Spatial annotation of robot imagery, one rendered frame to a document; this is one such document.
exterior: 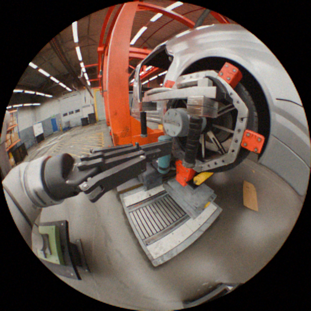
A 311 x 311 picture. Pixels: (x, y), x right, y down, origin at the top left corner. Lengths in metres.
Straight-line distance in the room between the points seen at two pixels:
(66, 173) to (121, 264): 0.88
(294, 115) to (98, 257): 1.53
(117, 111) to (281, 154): 1.04
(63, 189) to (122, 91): 0.72
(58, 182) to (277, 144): 0.70
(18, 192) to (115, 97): 0.73
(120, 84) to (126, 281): 1.50
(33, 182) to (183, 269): 0.96
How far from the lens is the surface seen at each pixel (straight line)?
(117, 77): 0.80
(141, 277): 0.94
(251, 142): 0.42
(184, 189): 0.92
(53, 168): 0.16
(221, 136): 0.72
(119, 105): 0.75
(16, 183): 0.22
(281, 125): 0.59
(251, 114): 0.50
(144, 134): 0.53
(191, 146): 0.25
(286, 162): 0.62
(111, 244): 0.99
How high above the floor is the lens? 0.91
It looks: 29 degrees down
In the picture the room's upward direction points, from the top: straight up
